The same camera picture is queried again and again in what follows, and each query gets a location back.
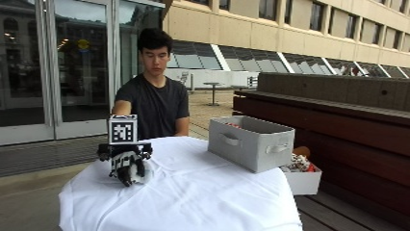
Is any grey fabric storage box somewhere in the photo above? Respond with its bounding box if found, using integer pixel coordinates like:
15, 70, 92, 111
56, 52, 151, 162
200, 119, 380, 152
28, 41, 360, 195
208, 115, 296, 174

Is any glass door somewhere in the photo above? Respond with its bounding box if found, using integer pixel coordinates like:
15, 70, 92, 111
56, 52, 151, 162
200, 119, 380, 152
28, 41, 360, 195
0, 0, 166, 147

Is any small white soft object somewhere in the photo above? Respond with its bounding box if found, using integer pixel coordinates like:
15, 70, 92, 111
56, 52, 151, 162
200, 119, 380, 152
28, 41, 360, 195
130, 167, 155, 186

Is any the person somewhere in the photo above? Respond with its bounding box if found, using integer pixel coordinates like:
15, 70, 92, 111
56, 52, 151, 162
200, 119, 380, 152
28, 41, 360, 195
112, 27, 191, 141

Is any white open box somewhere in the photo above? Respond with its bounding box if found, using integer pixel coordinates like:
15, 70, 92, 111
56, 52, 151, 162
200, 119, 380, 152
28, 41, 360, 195
281, 163, 324, 196

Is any white marker cube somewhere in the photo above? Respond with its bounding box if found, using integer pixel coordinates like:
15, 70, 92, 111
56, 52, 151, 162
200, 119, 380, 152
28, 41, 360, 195
107, 114, 140, 145

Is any brown soft toy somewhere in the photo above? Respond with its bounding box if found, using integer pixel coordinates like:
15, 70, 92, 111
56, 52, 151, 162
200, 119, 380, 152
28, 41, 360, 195
293, 145, 313, 159

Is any white and red soft toy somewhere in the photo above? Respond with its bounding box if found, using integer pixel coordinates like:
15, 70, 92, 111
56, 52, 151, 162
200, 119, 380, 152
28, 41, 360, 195
283, 153, 319, 173

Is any dark wooden bench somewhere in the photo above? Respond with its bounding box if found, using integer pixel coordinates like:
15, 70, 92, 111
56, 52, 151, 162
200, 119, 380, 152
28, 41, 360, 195
232, 71, 410, 231

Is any white tablecloth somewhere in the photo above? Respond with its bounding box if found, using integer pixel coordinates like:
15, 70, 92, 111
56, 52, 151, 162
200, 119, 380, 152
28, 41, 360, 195
58, 136, 304, 231

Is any white outdoor chair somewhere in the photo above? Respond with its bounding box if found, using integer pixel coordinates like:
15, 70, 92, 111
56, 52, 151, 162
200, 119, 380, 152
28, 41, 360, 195
247, 75, 260, 90
179, 71, 192, 87

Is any round outdoor table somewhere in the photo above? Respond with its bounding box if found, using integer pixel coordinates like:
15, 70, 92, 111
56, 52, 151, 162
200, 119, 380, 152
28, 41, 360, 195
203, 82, 224, 107

